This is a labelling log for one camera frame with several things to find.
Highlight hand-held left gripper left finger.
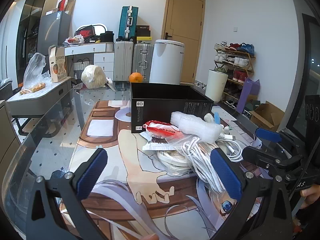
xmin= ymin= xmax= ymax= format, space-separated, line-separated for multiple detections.
xmin=25 ymin=147 xmax=108 ymax=240

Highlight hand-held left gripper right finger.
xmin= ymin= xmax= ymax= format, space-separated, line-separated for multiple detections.
xmin=209 ymin=147 xmax=294 ymax=240

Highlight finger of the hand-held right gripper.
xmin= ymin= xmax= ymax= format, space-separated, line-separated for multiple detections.
xmin=241 ymin=145 xmax=305 ymax=180
xmin=254 ymin=127 xmax=308 ymax=153

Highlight white charging cable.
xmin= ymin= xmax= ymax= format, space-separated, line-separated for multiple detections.
xmin=217 ymin=129 xmax=244 ymax=162

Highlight white braided cable bundle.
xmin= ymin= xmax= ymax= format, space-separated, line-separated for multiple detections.
xmin=180 ymin=136 xmax=227 ymax=193

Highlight clear red-edged zip bag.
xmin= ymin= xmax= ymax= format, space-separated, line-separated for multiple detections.
xmin=142 ymin=133 xmax=200 ymax=178

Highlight white foam wrap roll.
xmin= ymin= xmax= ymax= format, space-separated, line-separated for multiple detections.
xmin=171 ymin=111 xmax=224 ymax=143

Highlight red white packet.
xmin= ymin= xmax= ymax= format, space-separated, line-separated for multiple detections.
xmin=143 ymin=120 xmax=182 ymax=140

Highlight black cardboard box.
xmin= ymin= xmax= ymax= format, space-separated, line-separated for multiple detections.
xmin=129 ymin=82 xmax=215 ymax=134

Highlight person's right hand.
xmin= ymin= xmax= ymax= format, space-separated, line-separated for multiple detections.
xmin=299 ymin=182 xmax=320 ymax=209

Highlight open cardboard box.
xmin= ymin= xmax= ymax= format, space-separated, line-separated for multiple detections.
xmin=249 ymin=101 xmax=285 ymax=132

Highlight purple bag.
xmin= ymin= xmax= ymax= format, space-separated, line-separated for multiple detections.
xmin=236 ymin=77 xmax=260 ymax=114

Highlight printed desk mat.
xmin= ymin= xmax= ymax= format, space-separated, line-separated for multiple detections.
xmin=71 ymin=100 xmax=275 ymax=240

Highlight white blue small gadget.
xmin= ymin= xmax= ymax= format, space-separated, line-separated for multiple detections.
xmin=204 ymin=112 xmax=222 ymax=126

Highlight white cylindrical bin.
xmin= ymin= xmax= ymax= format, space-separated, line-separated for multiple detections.
xmin=205 ymin=69 xmax=228 ymax=103

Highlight group of shoes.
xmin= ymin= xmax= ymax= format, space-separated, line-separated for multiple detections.
xmin=214 ymin=41 xmax=255 ymax=107

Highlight wooden shoe rack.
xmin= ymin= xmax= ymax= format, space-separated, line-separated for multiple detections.
xmin=214 ymin=42 xmax=256 ymax=108

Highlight grey side table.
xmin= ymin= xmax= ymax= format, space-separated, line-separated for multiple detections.
xmin=5 ymin=76 xmax=75 ymax=136

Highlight silver flat tool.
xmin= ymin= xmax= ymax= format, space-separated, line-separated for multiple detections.
xmin=106 ymin=77 xmax=117 ymax=92

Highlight white wrapped round bundle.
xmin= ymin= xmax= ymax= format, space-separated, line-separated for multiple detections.
xmin=81 ymin=64 xmax=106 ymax=89

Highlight woven basket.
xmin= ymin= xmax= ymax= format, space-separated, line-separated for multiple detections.
xmin=73 ymin=59 xmax=90 ymax=81

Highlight orange fruit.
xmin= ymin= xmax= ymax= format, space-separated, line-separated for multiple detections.
xmin=129 ymin=72 xmax=144 ymax=83

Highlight orange print fruit carton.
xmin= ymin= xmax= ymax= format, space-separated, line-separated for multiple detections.
xmin=48 ymin=45 xmax=68 ymax=83

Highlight clear bag of small oranges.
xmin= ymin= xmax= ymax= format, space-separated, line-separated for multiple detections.
xmin=20 ymin=52 xmax=52 ymax=96

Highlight smooth silver suitcase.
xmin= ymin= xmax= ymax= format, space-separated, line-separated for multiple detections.
xmin=114 ymin=41 xmax=134 ymax=82

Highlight white drawer dresser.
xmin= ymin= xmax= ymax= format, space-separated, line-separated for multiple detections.
xmin=64 ymin=42 xmax=115 ymax=81

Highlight tall white trash can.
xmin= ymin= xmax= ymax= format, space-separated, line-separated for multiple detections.
xmin=149 ymin=39 xmax=185 ymax=85

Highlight ribbed silver suitcase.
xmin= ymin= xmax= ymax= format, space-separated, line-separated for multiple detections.
xmin=132 ymin=43 xmax=154 ymax=82

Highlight plastic bag of snacks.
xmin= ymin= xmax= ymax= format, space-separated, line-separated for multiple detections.
xmin=65 ymin=35 xmax=84 ymax=45

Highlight black bag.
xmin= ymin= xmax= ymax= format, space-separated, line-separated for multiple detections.
xmin=100 ymin=31 xmax=115 ymax=43

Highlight wooden door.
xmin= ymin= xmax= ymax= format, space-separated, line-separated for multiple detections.
xmin=161 ymin=0 xmax=206 ymax=84

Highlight red black shoebox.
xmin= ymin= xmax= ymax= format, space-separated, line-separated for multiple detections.
xmin=74 ymin=25 xmax=97 ymax=39

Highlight stack of black boxes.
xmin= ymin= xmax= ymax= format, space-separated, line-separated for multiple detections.
xmin=136 ymin=25 xmax=152 ymax=44

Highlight grey fridge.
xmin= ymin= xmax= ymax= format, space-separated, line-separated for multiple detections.
xmin=37 ymin=11 xmax=72 ymax=55

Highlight teal suitcase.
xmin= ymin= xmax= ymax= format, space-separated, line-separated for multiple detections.
xmin=118 ymin=6 xmax=139 ymax=41

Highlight dark glass cabinet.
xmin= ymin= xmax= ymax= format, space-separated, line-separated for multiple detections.
xmin=15 ymin=0 xmax=62 ymax=64

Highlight boxes atop fridge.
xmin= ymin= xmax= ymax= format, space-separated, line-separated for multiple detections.
xmin=46 ymin=0 xmax=76 ymax=16

